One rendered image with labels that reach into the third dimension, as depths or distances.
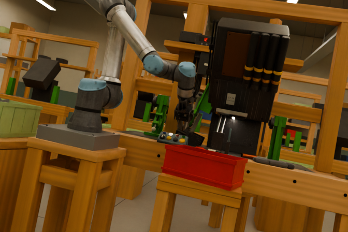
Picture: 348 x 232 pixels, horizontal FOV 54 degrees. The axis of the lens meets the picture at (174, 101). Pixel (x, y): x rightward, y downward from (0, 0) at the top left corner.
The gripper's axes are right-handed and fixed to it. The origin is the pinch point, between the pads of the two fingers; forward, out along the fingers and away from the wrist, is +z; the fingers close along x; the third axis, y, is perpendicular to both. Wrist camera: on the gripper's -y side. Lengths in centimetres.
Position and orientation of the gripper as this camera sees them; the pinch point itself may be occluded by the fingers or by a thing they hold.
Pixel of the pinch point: (183, 127)
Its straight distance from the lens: 169.7
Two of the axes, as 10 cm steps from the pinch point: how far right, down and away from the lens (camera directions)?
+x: 9.7, 1.8, -1.9
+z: -0.5, 8.5, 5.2
